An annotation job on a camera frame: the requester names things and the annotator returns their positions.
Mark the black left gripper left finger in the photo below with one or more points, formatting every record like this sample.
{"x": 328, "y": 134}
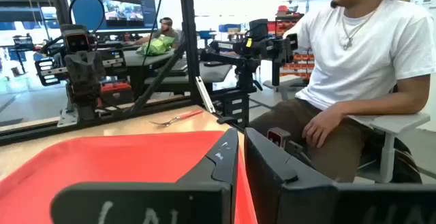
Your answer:
{"x": 211, "y": 169}

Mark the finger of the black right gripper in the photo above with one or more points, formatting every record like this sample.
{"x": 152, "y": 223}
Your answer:
{"x": 94, "y": 72}
{"x": 76, "y": 74}

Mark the orange parts bin rack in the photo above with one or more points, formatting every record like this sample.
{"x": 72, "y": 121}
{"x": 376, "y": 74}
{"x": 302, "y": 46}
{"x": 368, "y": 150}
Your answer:
{"x": 303, "y": 65}

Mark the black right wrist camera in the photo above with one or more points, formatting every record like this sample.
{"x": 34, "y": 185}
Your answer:
{"x": 76, "y": 42}

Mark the person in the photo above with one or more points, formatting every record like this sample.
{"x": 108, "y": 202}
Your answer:
{"x": 166, "y": 26}
{"x": 368, "y": 53}

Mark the black aluminium table frame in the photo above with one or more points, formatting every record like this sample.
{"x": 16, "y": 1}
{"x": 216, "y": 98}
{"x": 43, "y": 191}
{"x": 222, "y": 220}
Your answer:
{"x": 189, "y": 30}

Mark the white chair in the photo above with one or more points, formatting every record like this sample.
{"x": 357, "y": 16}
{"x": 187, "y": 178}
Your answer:
{"x": 395, "y": 122}

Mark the red plastic tray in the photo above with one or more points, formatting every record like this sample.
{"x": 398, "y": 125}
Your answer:
{"x": 119, "y": 156}

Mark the red toolbox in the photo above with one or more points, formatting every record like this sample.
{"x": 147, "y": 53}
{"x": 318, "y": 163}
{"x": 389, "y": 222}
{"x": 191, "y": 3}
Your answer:
{"x": 116, "y": 88}

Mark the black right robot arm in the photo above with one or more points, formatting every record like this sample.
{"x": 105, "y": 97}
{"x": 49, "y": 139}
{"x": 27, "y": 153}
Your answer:
{"x": 81, "y": 110}

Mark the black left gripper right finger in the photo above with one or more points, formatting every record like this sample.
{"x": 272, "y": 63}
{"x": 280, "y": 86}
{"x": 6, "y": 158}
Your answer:
{"x": 272, "y": 183}

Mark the large wall display screen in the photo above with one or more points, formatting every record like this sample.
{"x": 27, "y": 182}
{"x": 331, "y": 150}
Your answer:
{"x": 88, "y": 9}

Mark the black background robot station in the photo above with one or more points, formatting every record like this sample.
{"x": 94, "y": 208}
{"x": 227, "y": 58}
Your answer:
{"x": 259, "y": 47}

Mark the grey background desk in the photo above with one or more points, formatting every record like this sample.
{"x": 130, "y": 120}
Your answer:
{"x": 211, "y": 72}

